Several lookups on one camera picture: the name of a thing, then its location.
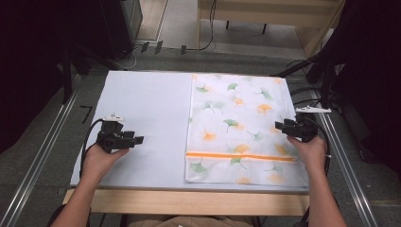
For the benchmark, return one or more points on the black cabinet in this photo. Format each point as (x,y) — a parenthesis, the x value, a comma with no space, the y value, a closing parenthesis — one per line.
(121,25)

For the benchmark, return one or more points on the white leaf print pillowcase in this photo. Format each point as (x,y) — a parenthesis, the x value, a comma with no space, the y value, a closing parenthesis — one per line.
(236,126)

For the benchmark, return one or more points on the light wooden bench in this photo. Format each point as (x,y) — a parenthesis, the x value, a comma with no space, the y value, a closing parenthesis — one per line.
(268,12)

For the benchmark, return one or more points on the black stand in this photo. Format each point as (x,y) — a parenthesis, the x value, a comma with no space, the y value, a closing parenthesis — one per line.
(321,75)
(67,75)

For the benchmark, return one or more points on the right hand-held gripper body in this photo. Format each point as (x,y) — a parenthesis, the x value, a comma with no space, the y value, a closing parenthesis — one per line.
(303,127)

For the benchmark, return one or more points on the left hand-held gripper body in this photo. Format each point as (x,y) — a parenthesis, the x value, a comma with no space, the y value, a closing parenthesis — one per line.
(110,138)

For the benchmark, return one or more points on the metal floor rail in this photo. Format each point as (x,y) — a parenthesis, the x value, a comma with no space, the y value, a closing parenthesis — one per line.
(38,164)
(346,170)

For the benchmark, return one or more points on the wooden table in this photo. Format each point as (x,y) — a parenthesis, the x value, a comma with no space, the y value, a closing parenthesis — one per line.
(189,203)

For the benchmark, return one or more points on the light blue table mat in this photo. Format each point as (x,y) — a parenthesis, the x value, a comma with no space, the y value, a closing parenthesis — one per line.
(142,101)

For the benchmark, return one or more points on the person's left hand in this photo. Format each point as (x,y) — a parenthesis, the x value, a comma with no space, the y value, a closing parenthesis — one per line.
(99,160)

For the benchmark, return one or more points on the person's tan trousers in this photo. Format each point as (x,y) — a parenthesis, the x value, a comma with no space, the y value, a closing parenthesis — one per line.
(189,221)

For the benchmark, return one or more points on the person's right hand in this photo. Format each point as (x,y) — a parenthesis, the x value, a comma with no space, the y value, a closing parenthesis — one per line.
(310,154)

